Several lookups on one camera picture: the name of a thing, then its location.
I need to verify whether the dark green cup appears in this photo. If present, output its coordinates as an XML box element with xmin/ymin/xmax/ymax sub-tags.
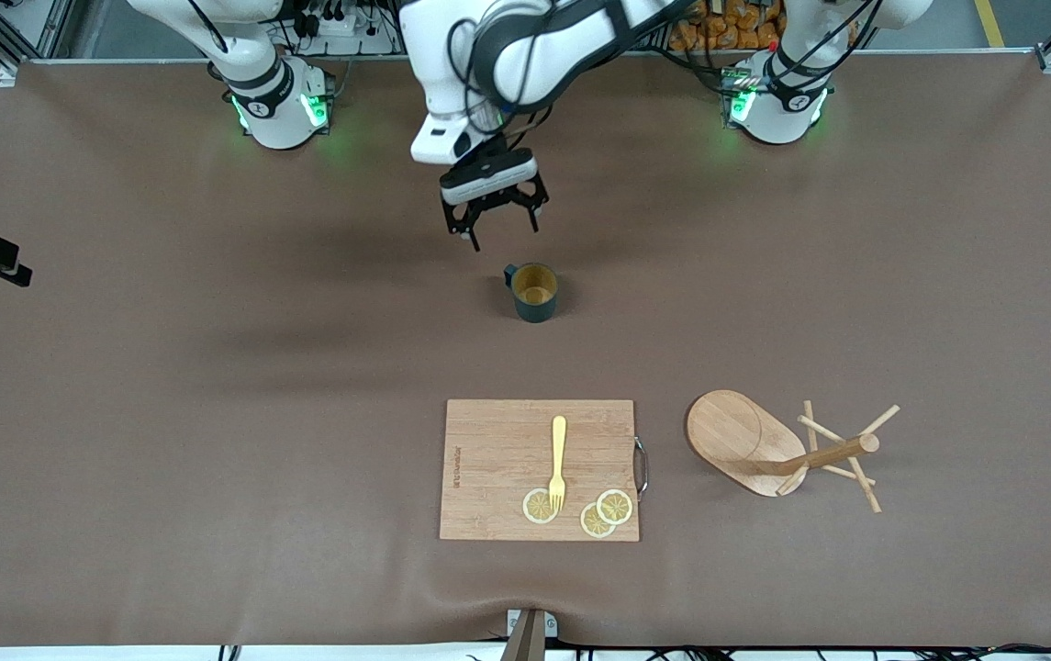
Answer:
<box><xmin>503</xmin><ymin>263</ymin><xmax>560</xmax><ymax>324</ymax></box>

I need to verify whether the wooden cup rack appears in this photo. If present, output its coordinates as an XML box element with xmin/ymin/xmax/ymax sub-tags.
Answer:
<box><xmin>685</xmin><ymin>389</ymin><xmax>902</xmax><ymax>515</ymax></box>

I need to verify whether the brown table mat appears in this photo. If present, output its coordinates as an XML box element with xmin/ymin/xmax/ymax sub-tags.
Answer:
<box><xmin>0</xmin><ymin>53</ymin><xmax>1051</xmax><ymax>649</ymax></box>

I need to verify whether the white power strip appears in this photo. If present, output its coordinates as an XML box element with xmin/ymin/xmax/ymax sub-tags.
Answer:
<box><xmin>291</xmin><ymin>0</ymin><xmax>397</xmax><ymax>56</ymax></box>

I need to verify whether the yellow plastic fork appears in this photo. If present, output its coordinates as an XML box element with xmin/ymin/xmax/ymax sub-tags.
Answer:
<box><xmin>548</xmin><ymin>415</ymin><xmax>569</xmax><ymax>513</ymax></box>

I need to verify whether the wooden cutting board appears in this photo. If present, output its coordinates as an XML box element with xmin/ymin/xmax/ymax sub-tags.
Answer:
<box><xmin>439</xmin><ymin>398</ymin><xmax>650</xmax><ymax>543</ymax></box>

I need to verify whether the pile of orange packets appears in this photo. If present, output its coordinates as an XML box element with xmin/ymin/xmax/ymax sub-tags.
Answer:
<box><xmin>672</xmin><ymin>0</ymin><xmax>785</xmax><ymax>52</ymax></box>

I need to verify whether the lemon slice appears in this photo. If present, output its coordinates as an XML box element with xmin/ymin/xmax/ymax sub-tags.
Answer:
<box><xmin>579</xmin><ymin>502</ymin><xmax>618</xmax><ymax>540</ymax></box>
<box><xmin>596</xmin><ymin>488</ymin><xmax>634</xmax><ymax>526</ymax></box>
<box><xmin>522</xmin><ymin>487</ymin><xmax>561</xmax><ymax>525</ymax></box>

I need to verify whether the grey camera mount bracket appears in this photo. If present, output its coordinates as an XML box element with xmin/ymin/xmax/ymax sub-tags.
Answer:
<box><xmin>499</xmin><ymin>608</ymin><xmax>559</xmax><ymax>661</ymax></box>

